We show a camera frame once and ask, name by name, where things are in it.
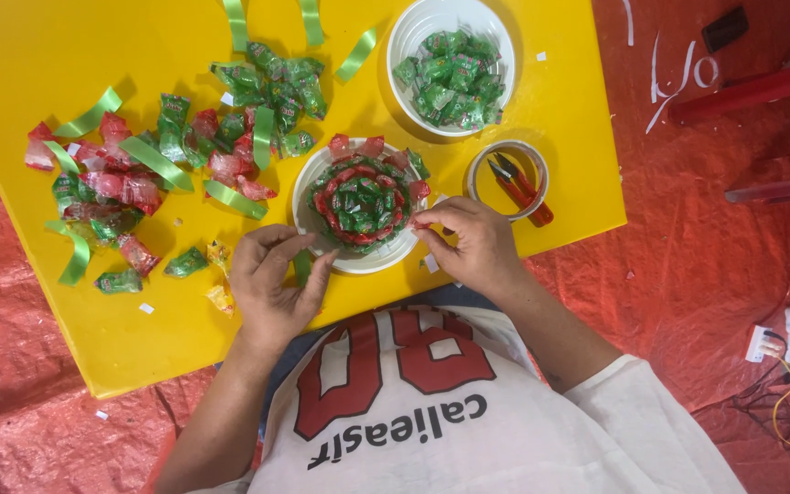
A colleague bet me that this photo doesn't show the scattered white paper scraps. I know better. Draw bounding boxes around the scattered white paper scraps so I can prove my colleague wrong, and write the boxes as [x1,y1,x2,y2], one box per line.
[0,51,548,421]

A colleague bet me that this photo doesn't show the scattered red green candy wrappers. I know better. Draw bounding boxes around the scattered red green candy wrappers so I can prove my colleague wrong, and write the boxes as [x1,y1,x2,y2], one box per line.
[23,41,331,296]

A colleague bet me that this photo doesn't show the yellow wrapped candy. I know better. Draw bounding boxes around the yellow wrapped candy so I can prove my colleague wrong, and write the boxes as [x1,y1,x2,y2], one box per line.
[204,285,236,318]
[206,240,233,275]

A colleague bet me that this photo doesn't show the small black device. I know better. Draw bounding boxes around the small black device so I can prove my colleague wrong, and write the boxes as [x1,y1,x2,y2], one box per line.
[701,6,750,54]

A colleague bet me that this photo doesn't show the heap of green bowl candies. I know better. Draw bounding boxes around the heap of green bowl candies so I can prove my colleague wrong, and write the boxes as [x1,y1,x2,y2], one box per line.
[393,29,506,131]

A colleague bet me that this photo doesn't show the person's right hand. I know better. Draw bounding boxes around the person's right hand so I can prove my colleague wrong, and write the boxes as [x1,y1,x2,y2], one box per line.
[411,195,531,298]

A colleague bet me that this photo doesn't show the person's left hand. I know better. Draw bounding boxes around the person's left hand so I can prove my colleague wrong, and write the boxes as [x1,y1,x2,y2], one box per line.
[230,224,342,348]

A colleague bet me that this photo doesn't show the scattered long green ribbon strips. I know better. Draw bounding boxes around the scattered long green ribbon strips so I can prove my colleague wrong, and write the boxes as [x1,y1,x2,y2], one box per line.
[42,0,379,288]

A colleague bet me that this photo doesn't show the red thread snips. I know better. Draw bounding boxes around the red thread snips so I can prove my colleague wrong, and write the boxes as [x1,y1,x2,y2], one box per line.
[487,152,555,227]

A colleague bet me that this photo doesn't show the clear tape roll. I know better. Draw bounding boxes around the clear tape roll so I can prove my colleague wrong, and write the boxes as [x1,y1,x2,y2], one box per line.
[467,140,551,222]

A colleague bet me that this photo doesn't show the red tarpaulin ground sheet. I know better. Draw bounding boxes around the red tarpaulin ground sheet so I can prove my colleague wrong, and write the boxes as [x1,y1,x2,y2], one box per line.
[0,0,790,494]

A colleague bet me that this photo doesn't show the red plastic chair leg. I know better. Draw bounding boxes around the red plastic chair leg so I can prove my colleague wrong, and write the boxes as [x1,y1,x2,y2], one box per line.
[724,170,790,204]
[668,54,790,126]

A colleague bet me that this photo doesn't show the white plastic bowl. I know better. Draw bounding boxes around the white plastic bowl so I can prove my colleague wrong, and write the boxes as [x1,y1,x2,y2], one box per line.
[386,0,517,137]

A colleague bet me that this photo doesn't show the round red green candy wreath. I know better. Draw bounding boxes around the round red green candy wreath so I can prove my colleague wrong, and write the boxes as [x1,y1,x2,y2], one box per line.
[306,134,432,256]

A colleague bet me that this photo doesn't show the white power adapter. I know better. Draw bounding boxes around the white power adapter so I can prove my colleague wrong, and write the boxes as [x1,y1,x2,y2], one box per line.
[745,325,785,365]

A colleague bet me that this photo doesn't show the person's white printed shirt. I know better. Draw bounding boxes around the person's white printed shirt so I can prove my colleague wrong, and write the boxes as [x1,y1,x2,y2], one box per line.
[189,305,747,494]

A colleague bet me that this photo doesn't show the white paper plate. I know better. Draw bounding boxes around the white paper plate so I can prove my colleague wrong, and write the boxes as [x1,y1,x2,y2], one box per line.
[291,144,432,276]

